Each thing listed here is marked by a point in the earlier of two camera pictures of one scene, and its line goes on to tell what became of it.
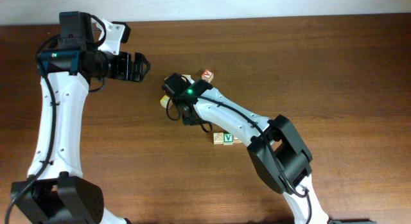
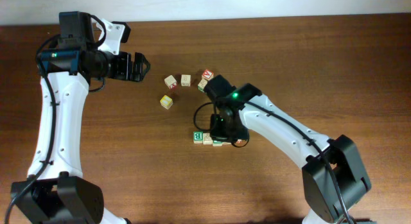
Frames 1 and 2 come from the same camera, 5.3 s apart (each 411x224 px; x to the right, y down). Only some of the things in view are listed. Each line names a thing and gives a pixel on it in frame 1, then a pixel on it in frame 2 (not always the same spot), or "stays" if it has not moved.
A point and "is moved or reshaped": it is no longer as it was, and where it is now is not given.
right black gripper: (188, 120) to (218, 134)
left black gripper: (127, 74) stays
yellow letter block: (164, 100) stays
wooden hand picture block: (218, 138) is moved or reshaped
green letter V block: (228, 139) is moved or reshaped
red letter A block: (207, 75) stays
